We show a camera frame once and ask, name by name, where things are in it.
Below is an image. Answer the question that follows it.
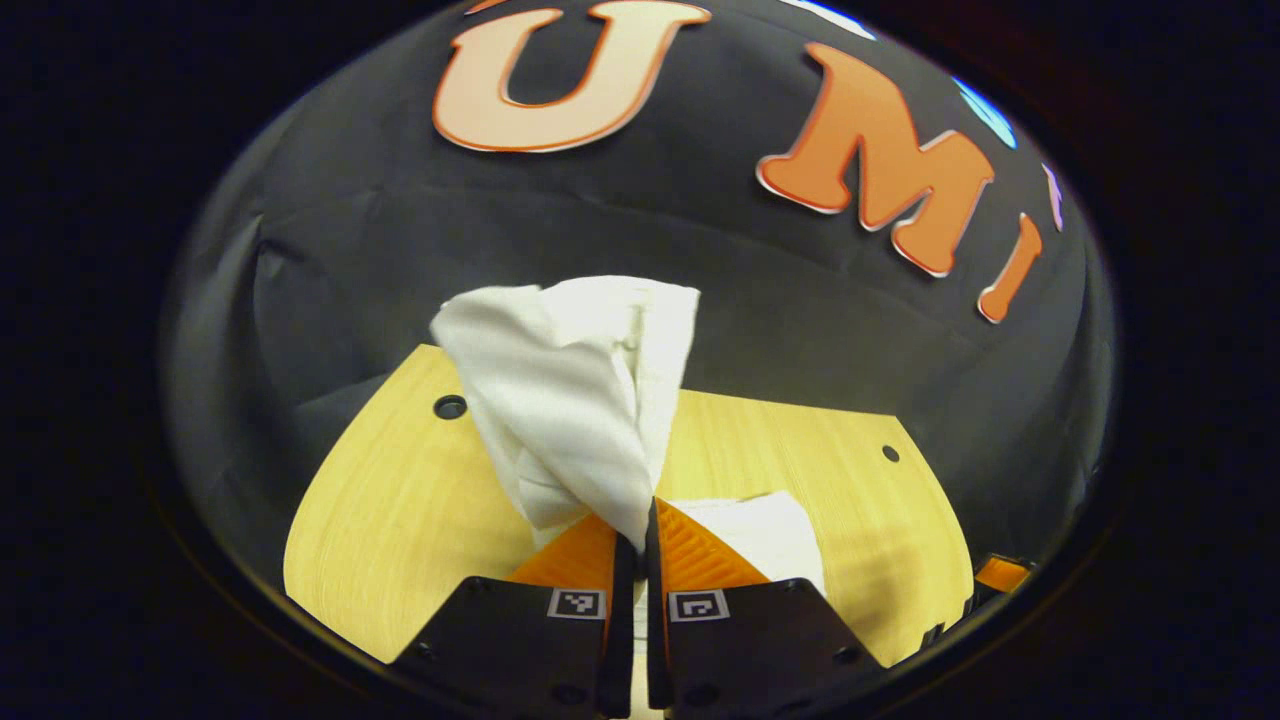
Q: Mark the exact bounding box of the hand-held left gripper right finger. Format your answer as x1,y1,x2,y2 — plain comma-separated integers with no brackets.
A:
645,496,887,715

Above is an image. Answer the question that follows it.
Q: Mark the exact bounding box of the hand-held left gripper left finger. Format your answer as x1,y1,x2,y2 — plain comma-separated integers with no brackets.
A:
390,513,637,718

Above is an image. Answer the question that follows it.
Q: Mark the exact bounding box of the black backdrop cloth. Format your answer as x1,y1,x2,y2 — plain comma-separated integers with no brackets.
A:
160,0,1121,601

